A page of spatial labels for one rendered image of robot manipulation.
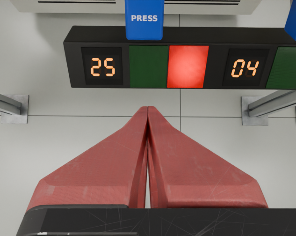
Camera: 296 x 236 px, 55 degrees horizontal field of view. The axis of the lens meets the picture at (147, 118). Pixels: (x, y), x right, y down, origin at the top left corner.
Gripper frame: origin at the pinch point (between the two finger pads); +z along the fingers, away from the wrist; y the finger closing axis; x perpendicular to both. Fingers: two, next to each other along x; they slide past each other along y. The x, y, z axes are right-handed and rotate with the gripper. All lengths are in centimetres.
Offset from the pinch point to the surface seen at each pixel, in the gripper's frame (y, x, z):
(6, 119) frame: 43, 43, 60
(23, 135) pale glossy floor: 38, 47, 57
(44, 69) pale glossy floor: 32, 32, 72
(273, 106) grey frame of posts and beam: -31, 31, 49
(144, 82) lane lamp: 0.2, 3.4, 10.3
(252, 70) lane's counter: -8.2, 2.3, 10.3
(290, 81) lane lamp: -11.4, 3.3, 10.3
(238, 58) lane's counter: -6.9, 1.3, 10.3
